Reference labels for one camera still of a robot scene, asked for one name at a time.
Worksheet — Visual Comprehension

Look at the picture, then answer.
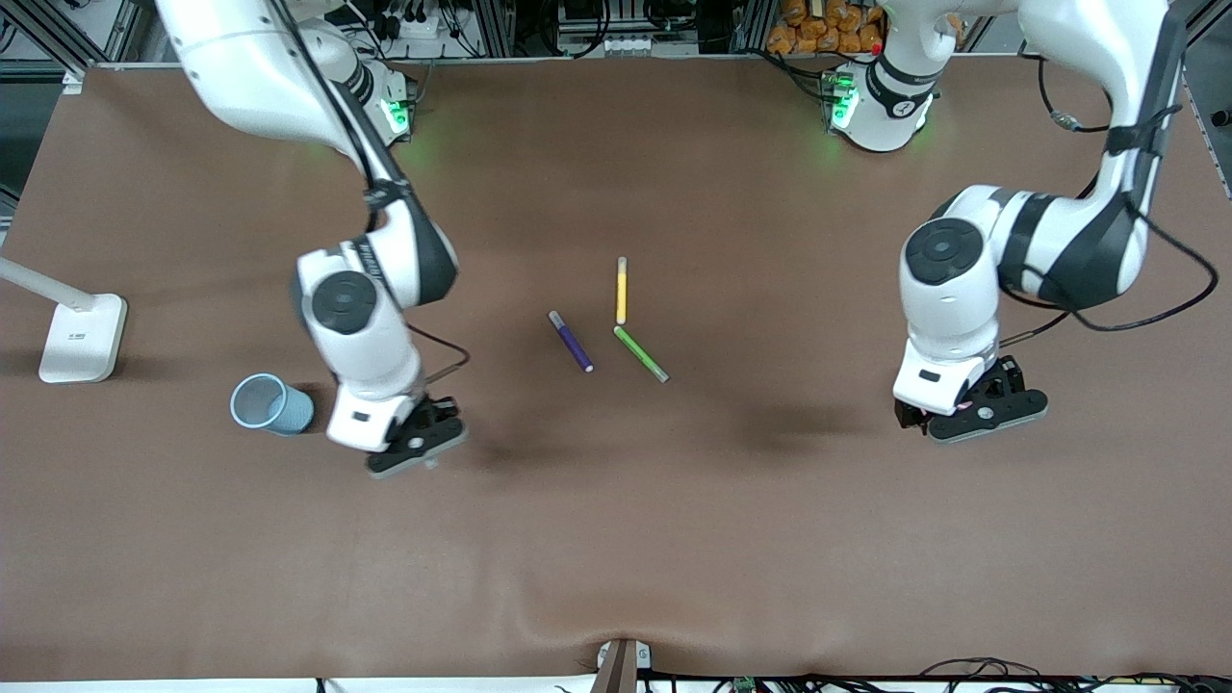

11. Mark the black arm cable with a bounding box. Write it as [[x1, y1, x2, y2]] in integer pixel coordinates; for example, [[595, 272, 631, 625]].
[[996, 53, 1220, 347], [404, 322, 473, 386]]

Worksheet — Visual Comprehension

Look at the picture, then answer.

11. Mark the orange snack packets pile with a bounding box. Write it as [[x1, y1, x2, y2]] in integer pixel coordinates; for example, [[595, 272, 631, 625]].
[[767, 0, 886, 55]]

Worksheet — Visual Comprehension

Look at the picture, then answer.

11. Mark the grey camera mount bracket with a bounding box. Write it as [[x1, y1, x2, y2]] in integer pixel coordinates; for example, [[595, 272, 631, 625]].
[[589, 637, 654, 693]]

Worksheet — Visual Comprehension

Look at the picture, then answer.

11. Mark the white lamp stand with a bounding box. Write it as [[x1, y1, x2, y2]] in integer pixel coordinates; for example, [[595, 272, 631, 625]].
[[0, 255, 128, 384]]

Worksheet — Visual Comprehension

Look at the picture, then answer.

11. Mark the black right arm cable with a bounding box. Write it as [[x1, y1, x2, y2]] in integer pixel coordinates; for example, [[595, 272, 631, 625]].
[[404, 322, 473, 386]]

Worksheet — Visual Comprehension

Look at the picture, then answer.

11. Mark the blue mesh cup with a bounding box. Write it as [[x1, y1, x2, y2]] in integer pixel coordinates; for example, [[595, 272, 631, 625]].
[[229, 372, 316, 437]]

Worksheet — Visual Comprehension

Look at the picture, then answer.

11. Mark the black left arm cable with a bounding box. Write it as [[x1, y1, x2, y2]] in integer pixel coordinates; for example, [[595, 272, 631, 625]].
[[996, 53, 1220, 347]]

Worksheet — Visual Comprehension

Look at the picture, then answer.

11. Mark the purple marker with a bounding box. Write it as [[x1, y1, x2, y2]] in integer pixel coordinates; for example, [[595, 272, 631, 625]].
[[548, 310, 596, 373]]

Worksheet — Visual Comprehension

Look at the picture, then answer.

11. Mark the aluminium frame post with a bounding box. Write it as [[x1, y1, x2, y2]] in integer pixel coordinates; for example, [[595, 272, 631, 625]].
[[476, 0, 516, 57], [731, 0, 771, 54]]

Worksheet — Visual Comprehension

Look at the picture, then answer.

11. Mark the aluminium frame strut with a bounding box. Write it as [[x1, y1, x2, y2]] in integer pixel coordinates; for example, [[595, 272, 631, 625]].
[[1186, 0, 1232, 49]]

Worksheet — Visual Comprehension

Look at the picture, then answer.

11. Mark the green marker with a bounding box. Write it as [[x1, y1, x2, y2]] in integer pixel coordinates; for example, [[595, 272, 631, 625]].
[[613, 325, 671, 384]]

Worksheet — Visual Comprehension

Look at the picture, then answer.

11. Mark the white power strip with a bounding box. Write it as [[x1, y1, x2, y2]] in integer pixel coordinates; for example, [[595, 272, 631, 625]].
[[385, 8, 455, 41]]

